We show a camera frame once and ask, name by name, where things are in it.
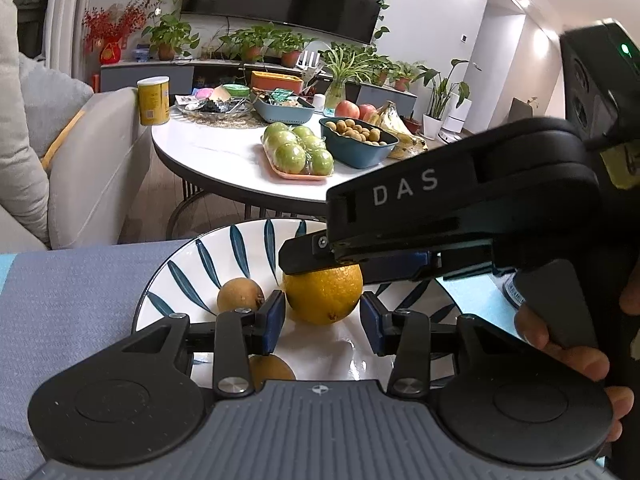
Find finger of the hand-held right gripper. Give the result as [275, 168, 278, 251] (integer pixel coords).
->
[360, 250, 444, 285]
[278, 232, 352, 277]

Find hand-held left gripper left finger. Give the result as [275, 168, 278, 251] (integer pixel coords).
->
[120, 289, 287, 401]

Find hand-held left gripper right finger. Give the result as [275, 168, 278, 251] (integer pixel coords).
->
[360, 291, 523, 402]

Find yellow orange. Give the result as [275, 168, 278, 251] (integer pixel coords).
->
[282, 262, 364, 326]

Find white plate with blue leaves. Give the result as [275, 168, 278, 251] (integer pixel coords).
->
[131, 219, 468, 396]

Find person's right hand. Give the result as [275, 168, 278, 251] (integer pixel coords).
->
[514, 280, 640, 443]

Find brown kiwi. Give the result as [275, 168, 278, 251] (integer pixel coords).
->
[216, 278, 266, 313]
[248, 354, 297, 392]

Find light blue mat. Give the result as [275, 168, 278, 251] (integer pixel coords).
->
[435, 272, 521, 333]

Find white appliance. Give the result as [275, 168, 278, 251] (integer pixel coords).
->
[438, 95, 474, 145]

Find white labelled bottle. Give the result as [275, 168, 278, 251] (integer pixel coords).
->
[492, 267, 527, 311]

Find tray of green apples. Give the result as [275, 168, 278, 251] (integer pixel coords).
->
[262, 122, 335, 182]

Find teal bowl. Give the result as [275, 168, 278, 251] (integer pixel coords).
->
[319, 116, 400, 169]

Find peace lily in white pot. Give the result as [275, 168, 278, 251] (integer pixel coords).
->
[414, 58, 484, 136]

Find bunch of bananas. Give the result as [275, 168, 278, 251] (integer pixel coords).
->
[367, 101, 430, 160]

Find round white table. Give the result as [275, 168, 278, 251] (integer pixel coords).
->
[151, 104, 432, 242]

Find pile of longans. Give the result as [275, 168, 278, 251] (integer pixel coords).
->
[326, 118, 396, 147]

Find blue basket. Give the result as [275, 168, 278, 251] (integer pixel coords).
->
[251, 89, 317, 126]

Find potted green plant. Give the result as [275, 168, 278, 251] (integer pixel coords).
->
[395, 61, 427, 93]
[272, 32, 317, 68]
[372, 55, 402, 87]
[219, 24, 275, 64]

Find glass plate with snacks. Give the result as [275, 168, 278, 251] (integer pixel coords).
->
[172, 91, 262, 122]

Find orange box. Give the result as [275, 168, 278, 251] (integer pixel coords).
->
[250, 71, 306, 95]

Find spider plant in glass vase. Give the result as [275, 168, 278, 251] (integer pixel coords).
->
[319, 44, 382, 111]

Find grey-blue blanket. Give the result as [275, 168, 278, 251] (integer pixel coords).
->
[0, 239, 201, 480]

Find yellow can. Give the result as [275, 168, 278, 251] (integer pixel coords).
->
[137, 76, 172, 127]

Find short trailing vine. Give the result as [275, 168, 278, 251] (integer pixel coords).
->
[371, 0, 397, 43]

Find grey sofa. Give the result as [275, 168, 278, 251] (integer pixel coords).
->
[0, 0, 153, 252]

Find grey television cabinet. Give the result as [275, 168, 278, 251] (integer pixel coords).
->
[100, 57, 419, 117]

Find bushy potted plant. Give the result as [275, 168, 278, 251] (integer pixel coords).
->
[142, 14, 201, 61]

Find yellow cushion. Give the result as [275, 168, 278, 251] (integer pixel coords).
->
[40, 109, 87, 172]

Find red flowers in red vase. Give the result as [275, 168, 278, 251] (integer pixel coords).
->
[82, 2, 152, 65]

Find large light grey cushion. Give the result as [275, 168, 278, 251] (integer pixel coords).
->
[0, 0, 52, 247]

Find light curtain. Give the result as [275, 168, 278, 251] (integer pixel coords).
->
[42, 0, 103, 81]

